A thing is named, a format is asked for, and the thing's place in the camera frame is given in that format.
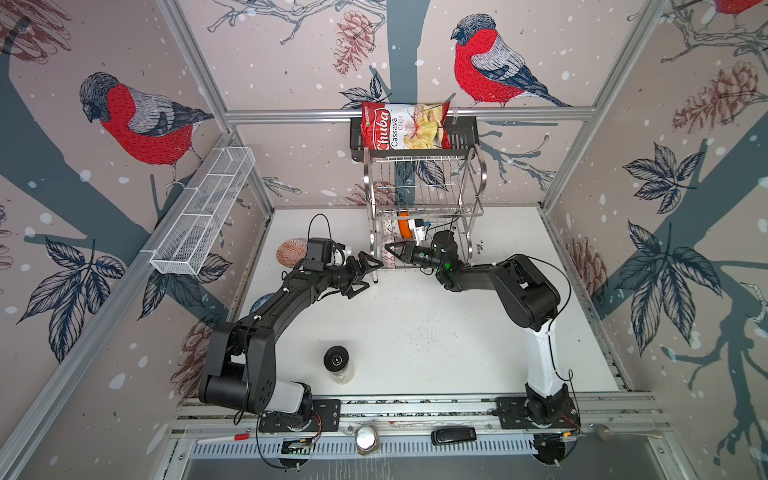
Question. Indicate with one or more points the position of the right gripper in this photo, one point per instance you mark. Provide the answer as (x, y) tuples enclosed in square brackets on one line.
[(407, 252)]

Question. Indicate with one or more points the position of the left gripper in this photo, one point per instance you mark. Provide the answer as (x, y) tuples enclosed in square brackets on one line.
[(353, 272)]

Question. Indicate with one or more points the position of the orange plastic bowl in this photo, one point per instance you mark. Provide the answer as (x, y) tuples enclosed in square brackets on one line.
[(406, 225)]

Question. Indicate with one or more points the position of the green patterned bowl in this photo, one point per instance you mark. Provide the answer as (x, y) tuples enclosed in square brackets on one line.
[(394, 229)]

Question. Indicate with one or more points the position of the steel two-tier dish rack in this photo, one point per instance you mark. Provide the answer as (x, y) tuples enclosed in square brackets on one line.
[(442, 186)]

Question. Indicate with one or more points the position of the dark blue patterned bowl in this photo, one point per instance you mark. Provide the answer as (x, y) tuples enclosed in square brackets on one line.
[(389, 260)]

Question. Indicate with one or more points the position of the white brown lattice bowl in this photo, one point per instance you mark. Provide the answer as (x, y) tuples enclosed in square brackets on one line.
[(382, 228)]

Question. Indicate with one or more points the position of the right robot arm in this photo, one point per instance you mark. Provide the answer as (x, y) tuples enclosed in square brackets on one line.
[(531, 302)]

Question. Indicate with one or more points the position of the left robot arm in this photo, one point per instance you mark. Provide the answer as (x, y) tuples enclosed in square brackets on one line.
[(240, 371)]

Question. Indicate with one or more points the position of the red patterned bowl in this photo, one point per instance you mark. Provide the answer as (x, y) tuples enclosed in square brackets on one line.
[(290, 252)]

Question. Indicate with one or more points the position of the black lidded glass jar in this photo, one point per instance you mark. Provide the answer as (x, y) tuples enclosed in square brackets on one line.
[(338, 364)]

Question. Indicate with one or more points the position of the blue floral bowl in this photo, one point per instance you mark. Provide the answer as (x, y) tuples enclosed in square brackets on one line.
[(259, 302)]

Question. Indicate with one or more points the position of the red cassava chips bag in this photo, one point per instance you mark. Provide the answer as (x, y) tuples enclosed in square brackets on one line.
[(394, 126)]

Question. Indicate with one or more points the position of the round silver object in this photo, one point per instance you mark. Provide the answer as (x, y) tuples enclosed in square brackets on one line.
[(367, 439)]

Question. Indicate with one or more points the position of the black remote device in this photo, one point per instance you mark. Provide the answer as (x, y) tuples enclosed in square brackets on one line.
[(453, 435)]

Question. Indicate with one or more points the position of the black wall basket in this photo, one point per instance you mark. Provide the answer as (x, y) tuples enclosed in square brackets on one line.
[(461, 133)]

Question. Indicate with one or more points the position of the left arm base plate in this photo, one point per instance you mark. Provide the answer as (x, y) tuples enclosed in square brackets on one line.
[(324, 417)]

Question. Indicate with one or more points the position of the white wire wall basket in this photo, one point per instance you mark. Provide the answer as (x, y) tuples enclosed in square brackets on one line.
[(192, 235)]

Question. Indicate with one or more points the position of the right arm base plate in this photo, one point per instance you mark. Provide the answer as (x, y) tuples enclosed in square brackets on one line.
[(517, 413)]

